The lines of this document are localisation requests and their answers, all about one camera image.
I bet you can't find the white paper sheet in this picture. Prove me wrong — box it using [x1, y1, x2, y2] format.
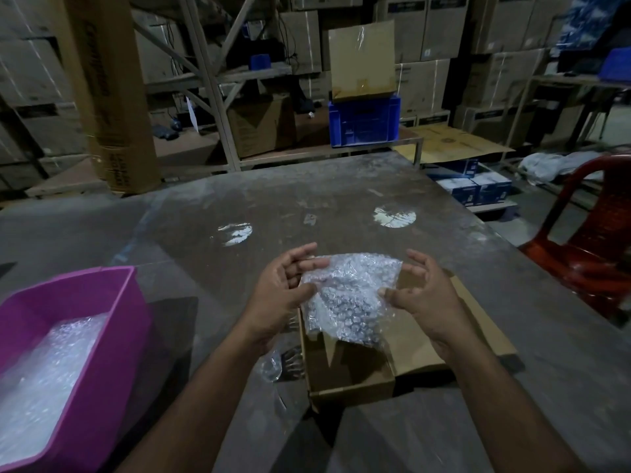
[185, 95, 200, 135]

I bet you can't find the blue plastic crate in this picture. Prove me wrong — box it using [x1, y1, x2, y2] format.
[329, 95, 402, 148]

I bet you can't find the grey metal storage rack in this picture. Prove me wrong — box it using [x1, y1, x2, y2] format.
[24, 0, 425, 198]

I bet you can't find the metal frame table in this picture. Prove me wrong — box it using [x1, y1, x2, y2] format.
[502, 71, 631, 158]

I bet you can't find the person's right forearm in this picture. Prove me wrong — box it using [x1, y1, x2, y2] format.
[438, 334, 588, 473]

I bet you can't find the person's left hand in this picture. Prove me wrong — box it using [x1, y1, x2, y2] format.
[236, 242, 331, 360]

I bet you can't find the blue plastic tray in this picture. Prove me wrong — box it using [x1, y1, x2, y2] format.
[597, 47, 631, 85]

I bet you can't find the small brown cardboard box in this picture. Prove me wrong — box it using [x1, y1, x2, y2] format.
[297, 268, 519, 415]

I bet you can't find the person's right hand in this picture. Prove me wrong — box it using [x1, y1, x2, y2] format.
[377, 248, 482, 363]

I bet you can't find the small dark object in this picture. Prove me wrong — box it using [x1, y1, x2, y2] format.
[152, 118, 181, 142]

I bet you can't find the flat cardboard sheet with tape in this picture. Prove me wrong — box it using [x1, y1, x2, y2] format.
[327, 19, 397, 102]

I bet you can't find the pink plastic bin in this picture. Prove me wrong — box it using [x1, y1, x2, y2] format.
[0, 265, 151, 473]

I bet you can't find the pile of bubble wrap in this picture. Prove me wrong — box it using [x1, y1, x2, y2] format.
[0, 312, 109, 466]

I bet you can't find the white plastic bag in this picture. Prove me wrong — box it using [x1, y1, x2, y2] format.
[517, 151, 605, 185]

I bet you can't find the person's left forearm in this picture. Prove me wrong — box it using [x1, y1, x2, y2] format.
[116, 327, 269, 473]

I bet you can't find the red plastic chair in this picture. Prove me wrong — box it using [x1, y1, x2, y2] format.
[520, 153, 631, 321]

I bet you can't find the open brown carton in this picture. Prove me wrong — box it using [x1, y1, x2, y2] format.
[226, 93, 298, 159]

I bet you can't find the clear drinking glass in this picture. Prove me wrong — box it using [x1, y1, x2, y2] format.
[260, 345, 305, 385]

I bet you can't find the clear bubble wrap sheet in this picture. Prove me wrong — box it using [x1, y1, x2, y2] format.
[299, 252, 404, 348]

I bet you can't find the dark blue product box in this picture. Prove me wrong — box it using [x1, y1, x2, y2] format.
[426, 158, 480, 182]

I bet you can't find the flattened printed cardboard sheet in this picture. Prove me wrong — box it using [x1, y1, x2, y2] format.
[392, 124, 516, 166]

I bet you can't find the blue and white product box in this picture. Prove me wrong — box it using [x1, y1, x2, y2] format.
[436, 177, 482, 205]
[471, 171, 513, 202]

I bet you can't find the tall narrow cardboard carton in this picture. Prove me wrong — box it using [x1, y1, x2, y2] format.
[62, 0, 164, 195]

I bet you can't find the blue patterned bag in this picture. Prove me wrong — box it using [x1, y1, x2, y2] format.
[558, 0, 630, 51]

